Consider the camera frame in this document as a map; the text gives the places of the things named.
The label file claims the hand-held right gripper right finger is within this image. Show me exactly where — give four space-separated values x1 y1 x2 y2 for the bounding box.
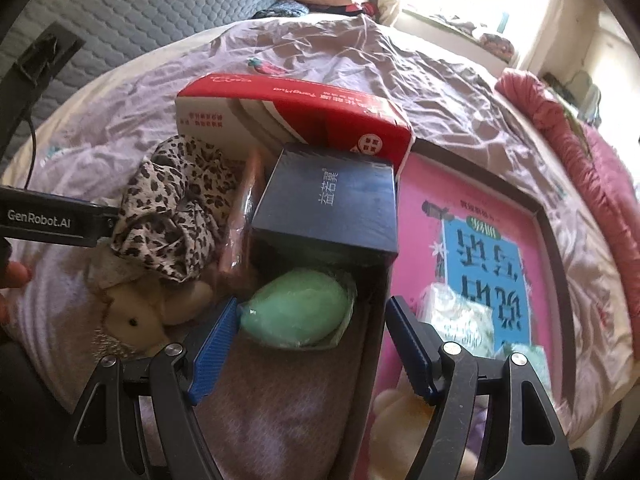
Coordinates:
385 296 583 480

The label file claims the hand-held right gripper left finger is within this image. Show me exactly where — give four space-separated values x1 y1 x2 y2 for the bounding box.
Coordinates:
55 297 238 480

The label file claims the cream plush toy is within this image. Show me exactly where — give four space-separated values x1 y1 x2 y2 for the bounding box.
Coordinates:
372 387 441 480

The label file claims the green soft sponge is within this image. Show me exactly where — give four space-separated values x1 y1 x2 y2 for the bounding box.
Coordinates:
237 267 357 352

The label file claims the purple ribbon bow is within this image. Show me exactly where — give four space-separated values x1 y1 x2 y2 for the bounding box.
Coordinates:
467 395 493 461

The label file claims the leopard print scrunchie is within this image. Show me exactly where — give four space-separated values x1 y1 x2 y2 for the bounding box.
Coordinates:
110 136 238 283

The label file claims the orange plastic packet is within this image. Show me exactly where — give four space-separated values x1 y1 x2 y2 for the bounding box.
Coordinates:
217 150 266 276

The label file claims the person's left hand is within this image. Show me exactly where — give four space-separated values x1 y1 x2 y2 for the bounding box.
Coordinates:
0 260 33 326

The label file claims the pink fluffy cloth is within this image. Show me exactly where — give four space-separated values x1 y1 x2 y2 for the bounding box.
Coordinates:
192 327 373 480

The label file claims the cream plush bear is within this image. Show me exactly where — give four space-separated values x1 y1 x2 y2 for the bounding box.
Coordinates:
92 255 213 361

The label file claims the pink picture book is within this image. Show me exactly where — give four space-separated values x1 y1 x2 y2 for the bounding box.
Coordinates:
370 157 563 480

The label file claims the black clamp holder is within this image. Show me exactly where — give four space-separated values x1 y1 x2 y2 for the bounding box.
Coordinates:
10 22 86 91

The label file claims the dark navy box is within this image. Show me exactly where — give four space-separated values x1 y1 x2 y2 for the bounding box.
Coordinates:
250 142 399 268

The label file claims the grey quilted headboard cover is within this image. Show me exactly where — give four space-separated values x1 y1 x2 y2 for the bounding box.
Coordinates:
0 0 291 171

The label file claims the pink quilt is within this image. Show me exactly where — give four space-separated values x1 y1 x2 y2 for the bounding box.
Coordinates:
495 67 640 291

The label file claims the red and white carton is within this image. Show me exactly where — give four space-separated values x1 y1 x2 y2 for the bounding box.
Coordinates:
175 72 413 171

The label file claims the bed with lilac sheet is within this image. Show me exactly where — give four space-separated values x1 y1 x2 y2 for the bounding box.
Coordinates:
0 12 640 461

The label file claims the dark floral pillow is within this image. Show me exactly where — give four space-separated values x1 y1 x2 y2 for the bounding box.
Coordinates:
252 0 311 21

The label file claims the pile of clothes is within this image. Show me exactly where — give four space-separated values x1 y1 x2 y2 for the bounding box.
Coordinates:
435 10 518 63

